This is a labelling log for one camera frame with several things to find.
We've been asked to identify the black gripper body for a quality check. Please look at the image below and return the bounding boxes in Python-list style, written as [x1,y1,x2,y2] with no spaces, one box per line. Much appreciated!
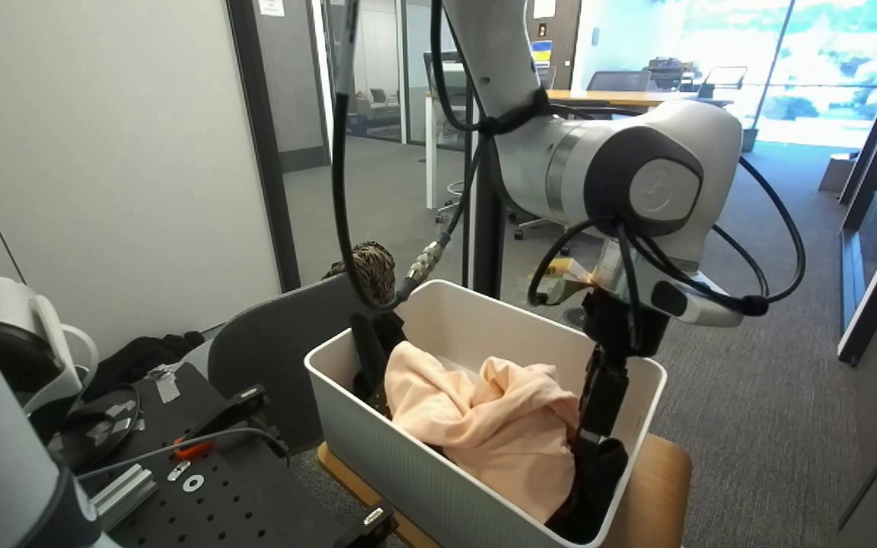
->
[579,285,670,359]

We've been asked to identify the black cloth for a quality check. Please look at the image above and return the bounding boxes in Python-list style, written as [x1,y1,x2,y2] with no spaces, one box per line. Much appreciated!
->
[541,428,631,546]

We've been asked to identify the pink cloth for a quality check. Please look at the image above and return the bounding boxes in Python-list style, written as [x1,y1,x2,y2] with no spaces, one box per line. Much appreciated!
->
[382,339,588,527]

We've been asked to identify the white plastic basket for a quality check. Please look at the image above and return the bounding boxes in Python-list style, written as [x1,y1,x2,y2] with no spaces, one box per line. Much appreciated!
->
[301,278,670,548]

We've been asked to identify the tiger print cloth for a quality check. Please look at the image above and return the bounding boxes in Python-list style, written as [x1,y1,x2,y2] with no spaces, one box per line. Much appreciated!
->
[319,238,400,306]

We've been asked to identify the yellow tag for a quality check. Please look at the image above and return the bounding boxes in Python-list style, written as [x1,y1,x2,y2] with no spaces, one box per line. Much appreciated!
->
[546,257,607,288]

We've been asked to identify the wooden desk white legs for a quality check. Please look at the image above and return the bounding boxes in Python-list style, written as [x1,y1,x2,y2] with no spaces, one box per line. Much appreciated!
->
[421,85,702,211]

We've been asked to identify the black clamp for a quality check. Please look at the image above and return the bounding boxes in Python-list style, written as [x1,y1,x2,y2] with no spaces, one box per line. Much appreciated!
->
[341,504,400,548]

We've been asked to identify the black plate white sticker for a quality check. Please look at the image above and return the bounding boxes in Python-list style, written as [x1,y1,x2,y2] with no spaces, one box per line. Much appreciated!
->
[58,359,232,478]

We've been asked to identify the black fabric bundle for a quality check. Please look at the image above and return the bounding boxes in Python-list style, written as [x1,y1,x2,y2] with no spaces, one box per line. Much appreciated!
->
[83,329,208,405]

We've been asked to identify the silver aluminium bars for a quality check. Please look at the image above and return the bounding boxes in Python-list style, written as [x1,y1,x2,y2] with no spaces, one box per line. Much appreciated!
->
[78,461,158,534]

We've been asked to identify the thin black cable loop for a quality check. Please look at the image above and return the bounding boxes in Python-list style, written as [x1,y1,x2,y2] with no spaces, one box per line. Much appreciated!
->
[527,156,810,321]

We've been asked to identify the black partition post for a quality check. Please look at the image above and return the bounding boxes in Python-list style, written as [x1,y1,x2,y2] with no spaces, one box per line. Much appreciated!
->
[462,88,513,298]
[224,0,305,296]

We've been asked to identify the thick black cable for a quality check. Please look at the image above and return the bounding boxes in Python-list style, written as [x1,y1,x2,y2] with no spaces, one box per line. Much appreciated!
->
[329,0,493,311]

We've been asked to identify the orange handled screwdriver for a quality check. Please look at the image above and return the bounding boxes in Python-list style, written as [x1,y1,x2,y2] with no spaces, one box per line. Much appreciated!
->
[170,438,215,464]

